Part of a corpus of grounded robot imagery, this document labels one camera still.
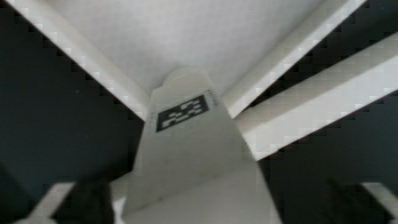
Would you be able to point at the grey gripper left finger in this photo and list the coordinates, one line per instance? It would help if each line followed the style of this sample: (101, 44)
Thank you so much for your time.
(74, 204)

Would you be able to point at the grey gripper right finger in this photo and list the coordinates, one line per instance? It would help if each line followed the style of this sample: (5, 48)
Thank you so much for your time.
(362, 203)

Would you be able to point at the white desk tabletop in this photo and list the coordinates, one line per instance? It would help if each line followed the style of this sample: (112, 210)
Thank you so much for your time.
(131, 38)

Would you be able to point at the white desk leg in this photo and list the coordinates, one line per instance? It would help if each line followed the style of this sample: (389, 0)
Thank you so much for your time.
(195, 181)

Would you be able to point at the white front rail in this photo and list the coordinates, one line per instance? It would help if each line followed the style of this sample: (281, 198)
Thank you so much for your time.
(321, 99)

